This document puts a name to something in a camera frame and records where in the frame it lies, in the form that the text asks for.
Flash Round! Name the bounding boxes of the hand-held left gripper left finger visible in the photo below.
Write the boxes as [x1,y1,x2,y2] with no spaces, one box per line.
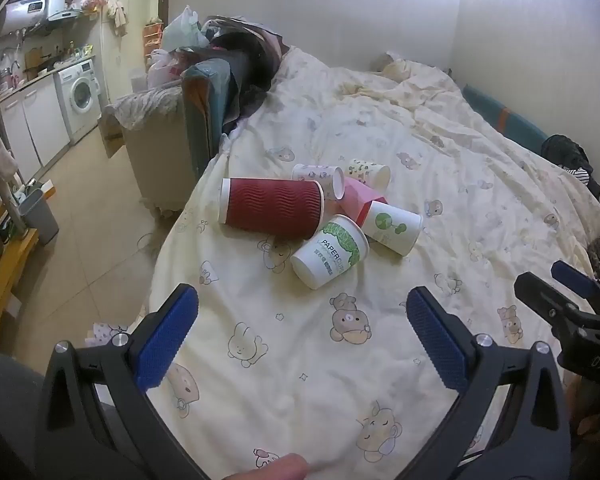
[34,283,208,480]

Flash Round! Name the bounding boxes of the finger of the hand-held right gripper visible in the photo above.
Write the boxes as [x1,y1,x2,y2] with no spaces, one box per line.
[513,272,592,342]
[551,260,600,313]

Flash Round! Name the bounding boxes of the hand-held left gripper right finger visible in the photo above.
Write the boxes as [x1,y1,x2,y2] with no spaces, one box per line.
[405,286,573,480]

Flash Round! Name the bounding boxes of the white cup green dots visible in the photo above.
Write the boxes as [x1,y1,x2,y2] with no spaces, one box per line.
[359,200,424,257]

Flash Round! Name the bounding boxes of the white cup green leafy print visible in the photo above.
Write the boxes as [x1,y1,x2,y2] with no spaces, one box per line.
[290,214,370,291]

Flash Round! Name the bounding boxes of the pink paper cup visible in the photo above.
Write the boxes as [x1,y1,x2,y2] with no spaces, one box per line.
[325,177,387,227]

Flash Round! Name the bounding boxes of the red ribbed paper cup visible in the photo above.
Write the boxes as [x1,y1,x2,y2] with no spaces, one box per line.
[218,177,326,241]

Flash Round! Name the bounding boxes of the cream cup small cartoon print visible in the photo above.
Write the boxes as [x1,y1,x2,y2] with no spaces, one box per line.
[346,158,392,195]

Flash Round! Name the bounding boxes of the white cup small pink print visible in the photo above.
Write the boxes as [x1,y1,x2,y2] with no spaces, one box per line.
[292,163,346,202]

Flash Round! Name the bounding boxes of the person's left hand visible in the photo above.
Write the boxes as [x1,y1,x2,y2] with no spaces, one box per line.
[228,452,309,480]

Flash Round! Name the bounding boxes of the black bag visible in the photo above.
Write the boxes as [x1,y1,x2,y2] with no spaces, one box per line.
[540,134,600,197]

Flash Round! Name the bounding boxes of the cream bear print blanket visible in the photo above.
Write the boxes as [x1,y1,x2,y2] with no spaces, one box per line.
[147,45,600,480]

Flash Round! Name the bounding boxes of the person's grey trouser leg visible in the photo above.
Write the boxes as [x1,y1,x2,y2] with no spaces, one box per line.
[0,349,48,480]

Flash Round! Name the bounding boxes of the yellow wooden shelf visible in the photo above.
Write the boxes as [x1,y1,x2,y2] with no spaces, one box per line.
[0,201,40,337]

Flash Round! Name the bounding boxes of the grey trash bin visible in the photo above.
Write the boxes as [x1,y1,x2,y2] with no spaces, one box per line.
[18,188,60,246]

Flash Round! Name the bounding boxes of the beige sofa with lace cover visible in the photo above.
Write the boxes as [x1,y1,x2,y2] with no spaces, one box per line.
[101,86,217,219]

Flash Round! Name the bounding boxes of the cardboard box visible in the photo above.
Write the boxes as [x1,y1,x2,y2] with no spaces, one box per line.
[99,112,127,160]

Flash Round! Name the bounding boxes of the teal bed headboard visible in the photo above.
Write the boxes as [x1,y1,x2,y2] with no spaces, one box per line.
[181,56,237,183]

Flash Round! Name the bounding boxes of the white kitchen cabinets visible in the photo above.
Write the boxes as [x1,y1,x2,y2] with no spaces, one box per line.
[0,76,72,182]

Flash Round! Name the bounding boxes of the white washing machine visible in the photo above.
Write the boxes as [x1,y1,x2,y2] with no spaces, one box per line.
[54,58,104,134]

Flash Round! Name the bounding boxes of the pink plastic bag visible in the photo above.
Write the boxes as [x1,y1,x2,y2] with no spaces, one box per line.
[146,49,187,92]

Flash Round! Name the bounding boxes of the pile of dark clothes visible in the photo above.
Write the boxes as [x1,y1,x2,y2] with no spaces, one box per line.
[177,14,291,128]

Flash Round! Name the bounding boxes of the white plastic bag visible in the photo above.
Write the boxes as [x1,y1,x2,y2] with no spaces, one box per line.
[161,5,210,52]

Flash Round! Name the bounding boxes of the hanging light towels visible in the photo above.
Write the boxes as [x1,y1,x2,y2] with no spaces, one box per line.
[105,0,129,37]

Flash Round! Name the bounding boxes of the steel range hood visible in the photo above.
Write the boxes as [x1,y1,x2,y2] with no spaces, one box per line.
[47,6,84,23]

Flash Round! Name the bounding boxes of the white water heater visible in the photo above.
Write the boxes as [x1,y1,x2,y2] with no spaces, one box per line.
[4,0,67,24]

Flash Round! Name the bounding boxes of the teal bed side rail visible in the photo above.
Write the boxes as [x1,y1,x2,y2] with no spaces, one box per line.
[461,84,549,147]

